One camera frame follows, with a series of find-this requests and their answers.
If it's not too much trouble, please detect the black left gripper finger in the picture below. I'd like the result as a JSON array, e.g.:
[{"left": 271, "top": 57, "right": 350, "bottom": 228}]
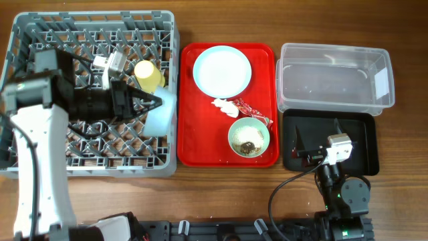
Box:
[
  {"left": 128, "top": 87, "right": 162, "bottom": 102},
  {"left": 130, "top": 102, "right": 163, "bottom": 119}
]

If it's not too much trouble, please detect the light blue bowl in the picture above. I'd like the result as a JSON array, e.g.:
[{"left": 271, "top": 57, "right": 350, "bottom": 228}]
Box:
[{"left": 142, "top": 86, "right": 177, "bottom": 137}]

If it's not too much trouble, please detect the yellow plastic cup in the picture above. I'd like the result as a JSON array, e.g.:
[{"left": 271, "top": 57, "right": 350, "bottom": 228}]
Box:
[{"left": 134, "top": 60, "right": 165, "bottom": 93}]

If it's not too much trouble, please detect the green bowl with rice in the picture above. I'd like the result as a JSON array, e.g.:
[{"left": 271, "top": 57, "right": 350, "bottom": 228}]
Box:
[{"left": 227, "top": 117, "right": 270, "bottom": 158}]

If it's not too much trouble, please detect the white napkin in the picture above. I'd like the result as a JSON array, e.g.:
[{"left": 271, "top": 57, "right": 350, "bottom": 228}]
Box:
[{"left": 212, "top": 98, "right": 239, "bottom": 118}]

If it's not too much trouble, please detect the light blue plate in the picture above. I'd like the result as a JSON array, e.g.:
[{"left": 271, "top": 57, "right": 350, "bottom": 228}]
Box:
[{"left": 193, "top": 46, "right": 252, "bottom": 99}]

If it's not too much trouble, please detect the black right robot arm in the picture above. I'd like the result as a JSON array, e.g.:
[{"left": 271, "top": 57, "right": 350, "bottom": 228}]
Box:
[{"left": 292, "top": 119, "right": 375, "bottom": 240}]

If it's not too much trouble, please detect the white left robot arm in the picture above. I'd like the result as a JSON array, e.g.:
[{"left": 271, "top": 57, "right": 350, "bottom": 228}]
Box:
[{"left": 1, "top": 48, "right": 164, "bottom": 240}]

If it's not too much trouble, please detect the black plastic tray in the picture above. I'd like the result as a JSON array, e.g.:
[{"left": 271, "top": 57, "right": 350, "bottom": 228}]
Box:
[{"left": 283, "top": 109, "right": 379, "bottom": 176}]

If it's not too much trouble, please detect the red plastic tray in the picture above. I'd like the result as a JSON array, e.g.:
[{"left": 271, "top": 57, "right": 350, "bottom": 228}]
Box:
[{"left": 177, "top": 43, "right": 280, "bottom": 167}]

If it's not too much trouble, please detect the clear plastic bin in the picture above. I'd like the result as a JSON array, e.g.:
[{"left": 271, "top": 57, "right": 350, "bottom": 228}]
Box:
[{"left": 276, "top": 43, "right": 395, "bottom": 116}]

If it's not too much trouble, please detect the red snack wrapper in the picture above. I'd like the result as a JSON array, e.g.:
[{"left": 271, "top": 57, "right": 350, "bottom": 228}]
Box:
[{"left": 232, "top": 98, "right": 274, "bottom": 128}]

